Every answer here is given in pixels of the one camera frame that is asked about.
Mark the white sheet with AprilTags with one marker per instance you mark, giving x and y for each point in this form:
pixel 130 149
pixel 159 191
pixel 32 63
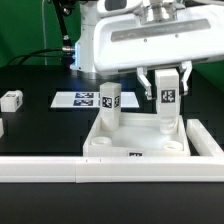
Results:
pixel 89 100

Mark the white square table top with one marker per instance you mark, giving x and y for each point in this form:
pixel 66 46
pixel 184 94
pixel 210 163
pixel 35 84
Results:
pixel 138 135

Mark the white part at left edge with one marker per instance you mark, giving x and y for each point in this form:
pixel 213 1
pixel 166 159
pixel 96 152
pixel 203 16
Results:
pixel 1 128

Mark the white U-shaped obstacle fence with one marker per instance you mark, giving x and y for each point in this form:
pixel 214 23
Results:
pixel 207 166

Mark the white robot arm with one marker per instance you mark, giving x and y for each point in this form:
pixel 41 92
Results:
pixel 83 53

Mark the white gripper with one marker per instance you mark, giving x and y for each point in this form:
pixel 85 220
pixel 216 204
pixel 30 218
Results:
pixel 157 33

